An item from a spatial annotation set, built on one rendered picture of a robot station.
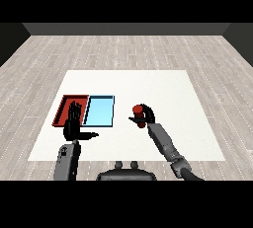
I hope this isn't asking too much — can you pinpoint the dark grey robot body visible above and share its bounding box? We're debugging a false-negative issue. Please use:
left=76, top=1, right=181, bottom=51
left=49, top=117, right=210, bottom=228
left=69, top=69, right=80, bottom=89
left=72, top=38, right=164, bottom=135
left=96, top=161, right=158, bottom=182

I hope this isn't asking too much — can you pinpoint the light blue shallow open box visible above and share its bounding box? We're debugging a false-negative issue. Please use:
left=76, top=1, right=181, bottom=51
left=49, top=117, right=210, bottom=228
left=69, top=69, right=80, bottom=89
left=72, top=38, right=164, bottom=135
left=82, top=95, right=116, bottom=128

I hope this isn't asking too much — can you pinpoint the red shallow open box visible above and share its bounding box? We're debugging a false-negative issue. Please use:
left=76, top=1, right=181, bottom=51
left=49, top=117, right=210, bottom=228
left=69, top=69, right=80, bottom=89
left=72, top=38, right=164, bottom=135
left=51, top=94, right=90, bottom=128

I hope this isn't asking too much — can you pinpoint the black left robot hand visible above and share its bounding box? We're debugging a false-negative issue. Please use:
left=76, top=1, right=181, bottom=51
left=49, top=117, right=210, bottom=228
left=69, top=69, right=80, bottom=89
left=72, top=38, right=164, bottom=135
left=62, top=101, right=100, bottom=142

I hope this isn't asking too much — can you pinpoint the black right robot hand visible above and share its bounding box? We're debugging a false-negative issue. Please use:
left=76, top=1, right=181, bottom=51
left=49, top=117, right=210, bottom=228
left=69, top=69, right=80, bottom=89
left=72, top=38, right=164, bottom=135
left=127, top=103, right=156, bottom=125

